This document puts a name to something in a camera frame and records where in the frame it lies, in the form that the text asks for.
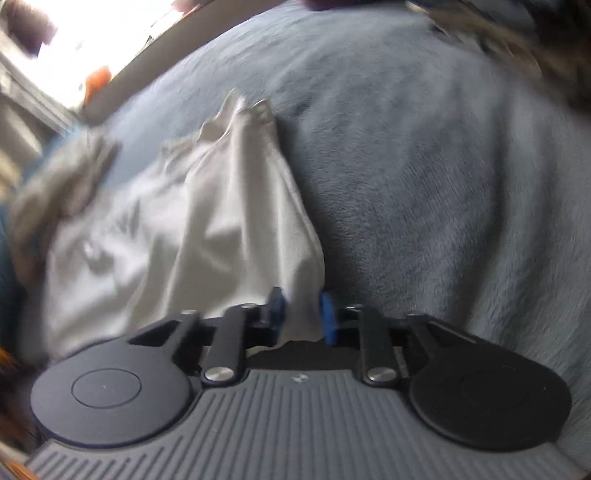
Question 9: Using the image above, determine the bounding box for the grey bed blanket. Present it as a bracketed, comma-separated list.
[0, 0, 591, 462]

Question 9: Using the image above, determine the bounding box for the orange bag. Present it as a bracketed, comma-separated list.
[85, 67, 114, 93]

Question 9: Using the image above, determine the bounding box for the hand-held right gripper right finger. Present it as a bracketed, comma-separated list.
[320, 291, 481, 387]

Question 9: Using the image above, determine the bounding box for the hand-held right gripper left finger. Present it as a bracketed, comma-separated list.
[127, 286, 289, 387]

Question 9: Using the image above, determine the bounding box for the cream fleece cloth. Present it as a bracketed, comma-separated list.
[9, 134, 122, 278]

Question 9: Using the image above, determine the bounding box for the window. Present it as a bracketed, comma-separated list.
[41, 0, 185, 107]

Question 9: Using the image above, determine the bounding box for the white sweatshirt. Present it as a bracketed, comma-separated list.
[28, 88, 326, 365]

